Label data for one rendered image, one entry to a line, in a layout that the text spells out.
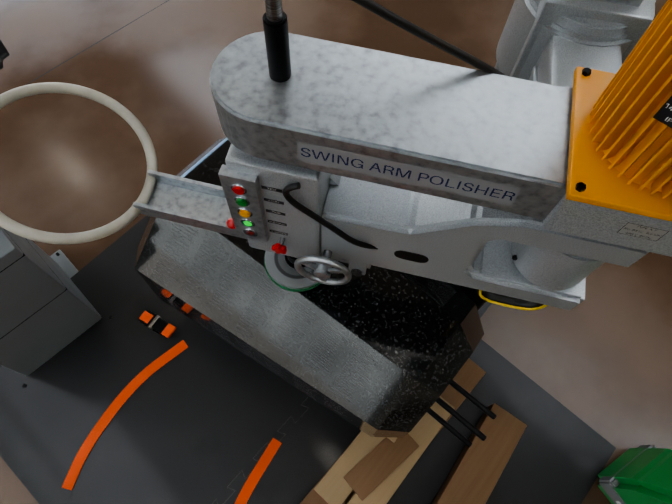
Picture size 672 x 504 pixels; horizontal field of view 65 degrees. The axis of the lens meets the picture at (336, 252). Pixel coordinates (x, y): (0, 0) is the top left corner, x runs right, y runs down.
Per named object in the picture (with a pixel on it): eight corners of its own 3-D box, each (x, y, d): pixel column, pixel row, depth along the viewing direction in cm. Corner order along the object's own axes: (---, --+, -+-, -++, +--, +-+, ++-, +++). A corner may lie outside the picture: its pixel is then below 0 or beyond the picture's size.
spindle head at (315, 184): (392, 212, 153) (417, 111, 113) (376, 281, 144) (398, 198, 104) (271, 186, 156) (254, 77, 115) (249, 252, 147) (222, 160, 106)
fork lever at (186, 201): (381, 221, 157) (383, 213, 152) (367, 280, 149) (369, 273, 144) (157, 168, 160) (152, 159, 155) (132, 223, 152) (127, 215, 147)
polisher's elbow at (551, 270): (511, 216, 137) (539, 174, 119) (586, 229, 136) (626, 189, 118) (507, 284, 129) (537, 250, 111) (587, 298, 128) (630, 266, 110)
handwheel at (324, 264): (357, 259, 144) (361, 234, 130) (349, 293, 140) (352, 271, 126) (303, 247, 145) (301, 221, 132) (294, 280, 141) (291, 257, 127)
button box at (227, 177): (270, 233, 135) (259, 171, 109) (267, 242, 134) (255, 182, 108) (240, 226, 135) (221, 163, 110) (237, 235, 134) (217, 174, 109)
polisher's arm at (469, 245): (560, 259, 153) (658, 162, 108) (555, 334, 143) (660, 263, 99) (312, 204, 158) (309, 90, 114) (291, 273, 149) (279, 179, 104)
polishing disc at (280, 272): (336, 284, 168) (336, 282, 167) (269, 294, 166) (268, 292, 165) (325, 225, 177) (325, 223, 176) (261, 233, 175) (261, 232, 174)
